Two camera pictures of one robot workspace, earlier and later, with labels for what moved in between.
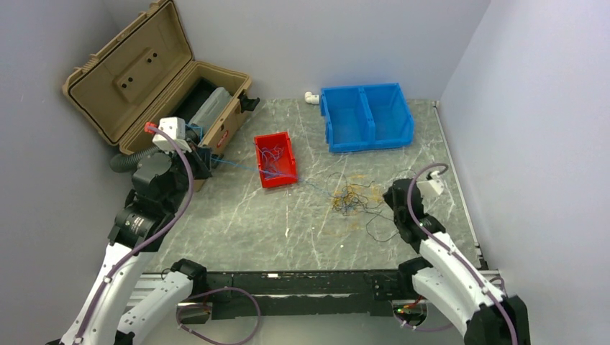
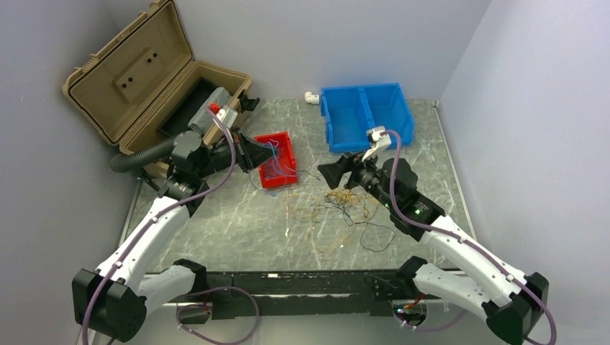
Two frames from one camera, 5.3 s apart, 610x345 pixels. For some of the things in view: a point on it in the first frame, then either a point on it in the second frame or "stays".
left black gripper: [201, 157] to [257, 153]
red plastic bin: [276, 164] stays
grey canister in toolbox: [209, 110] stays
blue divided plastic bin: [366, 116] stays
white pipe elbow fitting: [309, 98] stays
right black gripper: [388, 197] to [333, 172]
